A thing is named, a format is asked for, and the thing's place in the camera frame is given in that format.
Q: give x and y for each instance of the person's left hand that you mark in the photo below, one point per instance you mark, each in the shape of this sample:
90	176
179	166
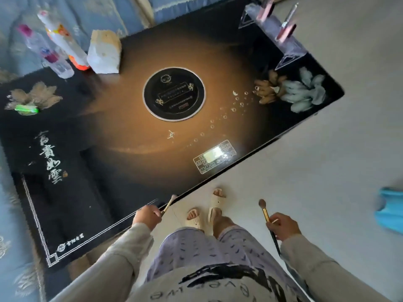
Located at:
146	216

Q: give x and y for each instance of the person's right hand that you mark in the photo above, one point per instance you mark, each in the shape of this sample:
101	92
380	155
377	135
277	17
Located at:
286	227

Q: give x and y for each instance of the person's right thumb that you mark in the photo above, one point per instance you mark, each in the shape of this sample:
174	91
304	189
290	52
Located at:
274	218

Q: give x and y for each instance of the person's left fingers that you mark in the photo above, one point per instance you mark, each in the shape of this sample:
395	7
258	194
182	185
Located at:
156	214

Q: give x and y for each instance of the gold black makeup brush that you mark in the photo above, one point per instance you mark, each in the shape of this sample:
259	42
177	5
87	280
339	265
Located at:
265	212

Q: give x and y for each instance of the small pale makeup brush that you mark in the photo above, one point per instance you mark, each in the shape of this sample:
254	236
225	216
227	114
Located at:
169	203

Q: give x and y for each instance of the person's right forearm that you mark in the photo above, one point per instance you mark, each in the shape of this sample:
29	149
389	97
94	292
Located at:
318	267

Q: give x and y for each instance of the person's left forearm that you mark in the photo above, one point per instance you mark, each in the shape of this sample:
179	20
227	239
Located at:
108	264

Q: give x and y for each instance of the cream slipper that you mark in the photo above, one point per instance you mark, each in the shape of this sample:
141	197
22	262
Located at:
216	204
195	220

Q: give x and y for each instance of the purple patterned trousers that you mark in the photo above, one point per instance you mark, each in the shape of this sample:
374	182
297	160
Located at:
201	251

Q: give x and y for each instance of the black glass heating table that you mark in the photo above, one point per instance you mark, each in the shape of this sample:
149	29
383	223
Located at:
126	147

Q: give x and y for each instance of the touch control panel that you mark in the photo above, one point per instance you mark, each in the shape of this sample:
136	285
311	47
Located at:
215	156

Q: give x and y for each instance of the white printed shirt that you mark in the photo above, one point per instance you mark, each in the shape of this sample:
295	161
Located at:
214	284

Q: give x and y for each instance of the light blue plastic stool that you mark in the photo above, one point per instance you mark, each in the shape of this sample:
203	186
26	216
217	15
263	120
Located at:
390	210

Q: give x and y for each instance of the round black induction hob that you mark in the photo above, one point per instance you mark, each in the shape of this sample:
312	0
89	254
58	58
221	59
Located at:
174	94

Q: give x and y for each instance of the white tissue pack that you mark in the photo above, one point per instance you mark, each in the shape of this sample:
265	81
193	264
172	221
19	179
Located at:
104	53

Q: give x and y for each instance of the clear acrylic makeup organizer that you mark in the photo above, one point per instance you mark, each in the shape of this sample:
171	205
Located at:
285	43

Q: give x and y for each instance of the clear bottle with pink cap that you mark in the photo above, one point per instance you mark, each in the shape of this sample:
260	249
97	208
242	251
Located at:
47	55

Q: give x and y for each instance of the white orange spray bottle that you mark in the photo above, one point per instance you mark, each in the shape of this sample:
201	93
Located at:
66	42

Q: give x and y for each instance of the pink lipstick tube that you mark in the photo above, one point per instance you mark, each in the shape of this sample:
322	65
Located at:
265	9

